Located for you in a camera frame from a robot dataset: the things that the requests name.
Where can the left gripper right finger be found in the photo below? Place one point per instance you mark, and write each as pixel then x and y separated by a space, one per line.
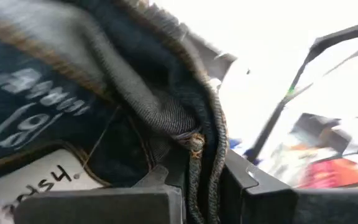
pixel 291 205

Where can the white paper jeans tag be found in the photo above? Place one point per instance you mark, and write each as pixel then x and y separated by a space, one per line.
pixel 42 174

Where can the dark blue denim jeans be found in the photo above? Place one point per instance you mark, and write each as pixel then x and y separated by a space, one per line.
pixel 120 93

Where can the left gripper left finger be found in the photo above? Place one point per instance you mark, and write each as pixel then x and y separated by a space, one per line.
pixel 104 205

